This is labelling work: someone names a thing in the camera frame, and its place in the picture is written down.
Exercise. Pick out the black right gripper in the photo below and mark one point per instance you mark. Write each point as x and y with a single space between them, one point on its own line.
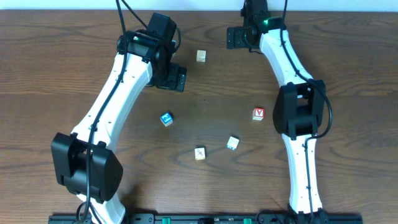
234 38

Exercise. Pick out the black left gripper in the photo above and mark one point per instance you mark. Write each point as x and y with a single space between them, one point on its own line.
173 80

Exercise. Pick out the blue number 2 block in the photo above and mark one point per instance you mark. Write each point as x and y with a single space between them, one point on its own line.
167 119

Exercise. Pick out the red letter A block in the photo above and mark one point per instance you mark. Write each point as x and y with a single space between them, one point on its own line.
258 114

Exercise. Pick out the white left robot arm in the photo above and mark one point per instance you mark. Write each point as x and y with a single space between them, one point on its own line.
84 160

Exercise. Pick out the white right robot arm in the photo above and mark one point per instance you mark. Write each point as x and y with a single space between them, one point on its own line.
298 110

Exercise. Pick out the plain wooden picture block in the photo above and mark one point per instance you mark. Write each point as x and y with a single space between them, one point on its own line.
201 55

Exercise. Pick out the blue edged white block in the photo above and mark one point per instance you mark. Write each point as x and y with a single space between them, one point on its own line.
232 143

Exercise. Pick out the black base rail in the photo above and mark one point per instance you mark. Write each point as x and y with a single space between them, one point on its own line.
262 218

